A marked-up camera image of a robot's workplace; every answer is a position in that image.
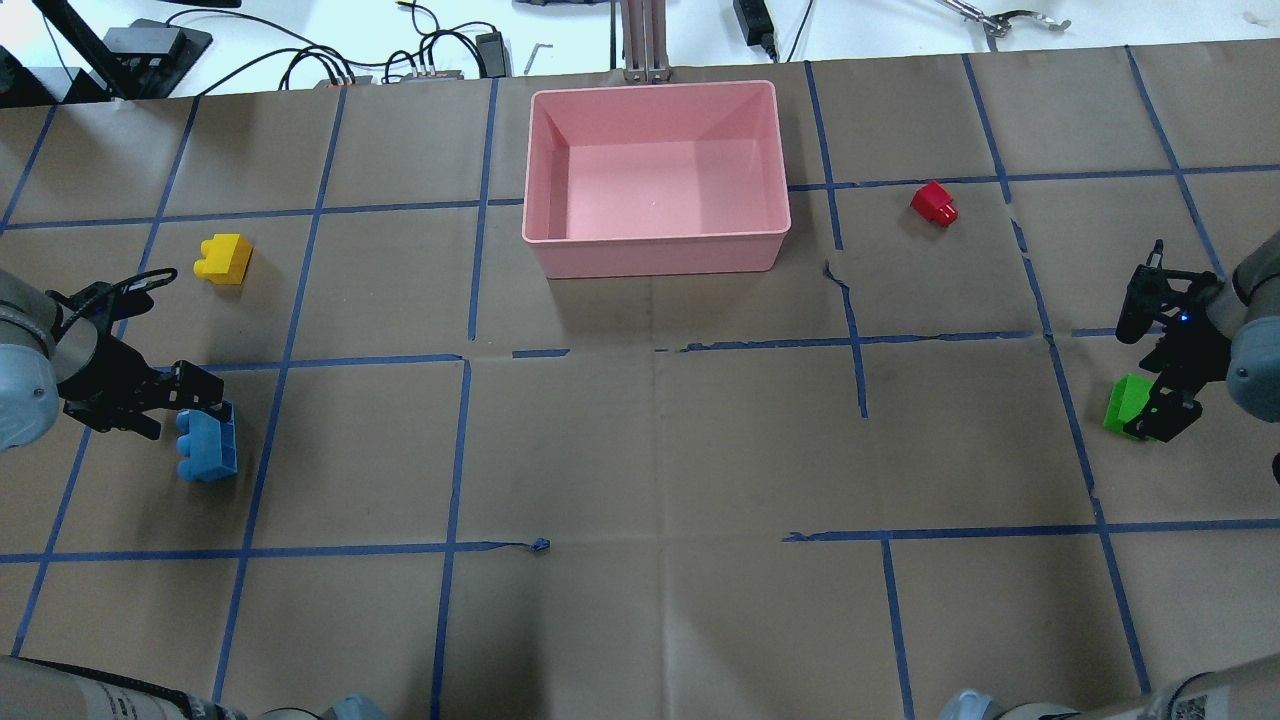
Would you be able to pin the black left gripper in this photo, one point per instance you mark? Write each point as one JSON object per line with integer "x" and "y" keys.
{"x": 108, "y": 381}

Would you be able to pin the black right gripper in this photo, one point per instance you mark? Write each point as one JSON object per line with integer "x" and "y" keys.
{"x": 1203, "y": 352}

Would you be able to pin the green toy block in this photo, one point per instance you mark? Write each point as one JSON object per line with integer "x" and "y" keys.
{"x": 1128, "y": 399}

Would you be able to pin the blue toy block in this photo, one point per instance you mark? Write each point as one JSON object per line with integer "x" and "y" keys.
{"x": 207, "y": 446}

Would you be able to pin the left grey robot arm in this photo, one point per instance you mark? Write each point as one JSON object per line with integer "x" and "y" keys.
{"x": 32, "y": 323}

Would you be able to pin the pink plastic box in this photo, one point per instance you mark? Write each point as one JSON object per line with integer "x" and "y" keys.
{"x": 656, "y": 180}

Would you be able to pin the yellow toy block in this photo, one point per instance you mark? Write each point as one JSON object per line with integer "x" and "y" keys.
{"x": 224, "y": 259}

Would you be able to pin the red toy block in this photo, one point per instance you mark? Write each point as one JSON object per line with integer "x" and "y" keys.
{"x": 935, "y": 204}

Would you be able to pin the black power adapter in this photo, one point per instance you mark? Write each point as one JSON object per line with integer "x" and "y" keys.
{"x": 493, "y": 54}

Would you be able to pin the usb hub with cables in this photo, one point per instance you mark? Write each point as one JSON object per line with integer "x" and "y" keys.
{"x": 355, "y": 77}

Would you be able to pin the aluminium frame post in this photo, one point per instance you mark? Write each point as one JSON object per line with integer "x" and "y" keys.
{"x": 645, "y": 54}

